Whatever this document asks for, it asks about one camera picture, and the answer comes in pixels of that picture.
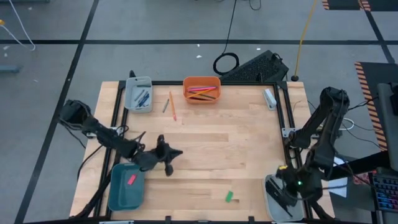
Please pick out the small light grey bin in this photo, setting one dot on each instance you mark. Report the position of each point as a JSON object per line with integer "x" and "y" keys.
{"x": 132, "y": 84}

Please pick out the white paper sheet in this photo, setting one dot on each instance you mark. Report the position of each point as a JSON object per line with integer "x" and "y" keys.
{"x": 340, "y": 188}

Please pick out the pink eraser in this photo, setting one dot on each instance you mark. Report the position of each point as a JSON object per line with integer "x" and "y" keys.
{"x": 132, "y": 180}

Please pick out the grey floor bar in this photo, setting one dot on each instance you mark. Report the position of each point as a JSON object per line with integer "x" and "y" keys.
{"x": 9, "y": 68}

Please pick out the black mat hazard-striped edge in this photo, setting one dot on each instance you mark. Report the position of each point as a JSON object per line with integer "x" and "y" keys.
{"x": 382, "y": 71}
{"x": 345, "y": 3}

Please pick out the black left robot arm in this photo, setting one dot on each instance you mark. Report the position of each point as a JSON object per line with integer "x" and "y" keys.
{"x": 105, "y": 137}

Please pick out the green pencil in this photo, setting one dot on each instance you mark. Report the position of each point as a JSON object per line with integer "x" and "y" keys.
{"x": 209, "y": 97}

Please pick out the black table frame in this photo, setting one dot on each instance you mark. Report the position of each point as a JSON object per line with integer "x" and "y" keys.
{"x": 248, "y": 83}

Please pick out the black backlit keyboard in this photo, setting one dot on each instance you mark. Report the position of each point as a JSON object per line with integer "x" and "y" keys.
{"x": 387, "y": 193}

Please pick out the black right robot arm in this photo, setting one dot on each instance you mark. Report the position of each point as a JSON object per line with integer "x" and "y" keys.
{"x": 329, "y": 130}

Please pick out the black pencil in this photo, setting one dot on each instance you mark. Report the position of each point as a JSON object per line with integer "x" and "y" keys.
{"x": 199, "y": 99}

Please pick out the grey monitor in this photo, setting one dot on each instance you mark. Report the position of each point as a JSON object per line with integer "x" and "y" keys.
{"x": 387, "y": 130}

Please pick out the black pen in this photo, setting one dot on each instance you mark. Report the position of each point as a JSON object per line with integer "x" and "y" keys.
{"x": 287, "y": 213}

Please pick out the blue crayon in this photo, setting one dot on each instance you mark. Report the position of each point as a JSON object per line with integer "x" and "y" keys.
{"x": 141, "y": 102}

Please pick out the orange plastic bin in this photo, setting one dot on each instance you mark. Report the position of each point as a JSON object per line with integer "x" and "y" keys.
{"x": 202, "y": 78}

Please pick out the orange pencil red eraser end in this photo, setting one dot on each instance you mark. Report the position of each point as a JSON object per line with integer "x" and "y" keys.
{"x": 172, "y": 105}

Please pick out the dark blue marker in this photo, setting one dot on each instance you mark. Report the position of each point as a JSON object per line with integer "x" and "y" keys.
{"x": 145, "y": 99}

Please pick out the large light grey bin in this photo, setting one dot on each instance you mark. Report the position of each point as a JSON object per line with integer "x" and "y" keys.
{"x": 270, "y": 211}

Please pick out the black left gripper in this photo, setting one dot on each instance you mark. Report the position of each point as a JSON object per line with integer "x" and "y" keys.
{"x": 149, "y": 159}

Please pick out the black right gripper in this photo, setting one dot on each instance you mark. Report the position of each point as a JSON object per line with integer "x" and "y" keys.
{"x": 300, "y": 186}

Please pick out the teal plastic bin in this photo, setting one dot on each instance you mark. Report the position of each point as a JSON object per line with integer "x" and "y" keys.
{"x": 121, "y": 196}

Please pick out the green eraser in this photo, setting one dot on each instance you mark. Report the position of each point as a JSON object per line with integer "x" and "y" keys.
{"x": 229, "y": 196}

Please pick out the black desk beam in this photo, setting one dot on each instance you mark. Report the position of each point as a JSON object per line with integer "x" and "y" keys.
{"x": 357, "y": 165}

